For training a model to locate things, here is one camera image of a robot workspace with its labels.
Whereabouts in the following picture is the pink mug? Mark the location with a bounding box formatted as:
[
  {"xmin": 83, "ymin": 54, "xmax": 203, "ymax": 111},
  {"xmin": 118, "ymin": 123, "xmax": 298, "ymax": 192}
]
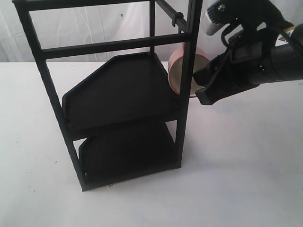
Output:
[{"xmin": 168, "ymin": 42, "xmax": 210, "ymax": 95}]

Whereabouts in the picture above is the black metal shelf rack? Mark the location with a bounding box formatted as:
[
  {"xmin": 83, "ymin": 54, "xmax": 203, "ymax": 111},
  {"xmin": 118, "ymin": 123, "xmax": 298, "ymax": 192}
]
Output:
[{"xmin": 14, "ymin": 0, "xmax": 203, "ymax": 191}]

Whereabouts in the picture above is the white backdrop curtain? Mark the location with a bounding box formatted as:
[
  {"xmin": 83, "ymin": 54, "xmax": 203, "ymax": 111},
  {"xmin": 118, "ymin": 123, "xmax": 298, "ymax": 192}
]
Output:
[{"xmin": 0, "ymin": 0, "xmax": 303, "ymax": 62}]

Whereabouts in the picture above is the black sliding hook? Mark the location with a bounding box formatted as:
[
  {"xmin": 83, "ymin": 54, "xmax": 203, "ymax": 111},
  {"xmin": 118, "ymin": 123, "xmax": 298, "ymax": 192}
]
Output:
[{"xmin": 171, "ymin": 12, "xmax": 184, "ymax": 27}]

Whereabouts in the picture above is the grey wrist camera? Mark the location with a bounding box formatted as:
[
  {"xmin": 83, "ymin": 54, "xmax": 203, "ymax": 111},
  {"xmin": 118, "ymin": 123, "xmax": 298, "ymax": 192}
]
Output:
[{"xmin": 203, "ymin": 0, "xmax": 228, "ymax": 36}]

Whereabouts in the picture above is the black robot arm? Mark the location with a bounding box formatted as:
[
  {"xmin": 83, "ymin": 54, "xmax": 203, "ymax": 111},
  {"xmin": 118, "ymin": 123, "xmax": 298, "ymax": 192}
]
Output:
[{"xmin": 193, "ymin": 0, "xmax": 303, "ymax": 105}]

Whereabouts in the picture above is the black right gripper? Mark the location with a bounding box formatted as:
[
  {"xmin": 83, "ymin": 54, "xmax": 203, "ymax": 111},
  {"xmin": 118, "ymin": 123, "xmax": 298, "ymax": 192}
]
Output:
[{"xmin": 193, "ymin": 42, "xmax": 277, "ymax": 105}]

